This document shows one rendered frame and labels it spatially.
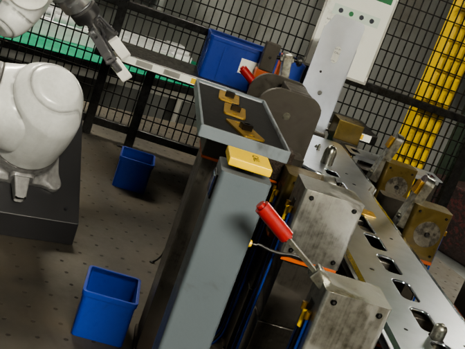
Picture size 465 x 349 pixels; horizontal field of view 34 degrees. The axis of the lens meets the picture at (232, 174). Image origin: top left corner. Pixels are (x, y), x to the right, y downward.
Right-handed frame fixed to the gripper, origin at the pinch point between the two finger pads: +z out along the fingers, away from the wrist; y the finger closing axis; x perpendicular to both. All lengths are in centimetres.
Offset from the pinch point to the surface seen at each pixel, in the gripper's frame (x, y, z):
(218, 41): 23.8, -14.2, 14.7
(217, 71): 18.9, -11.4, 21.9
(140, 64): 1.2, -11.4, 7.1
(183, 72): 10.4, -10.0, 15.6
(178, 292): 17, 117, -16
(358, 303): 38, 128, -10
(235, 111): 32, 85, -18
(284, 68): 38.8, 23.0, 13.6
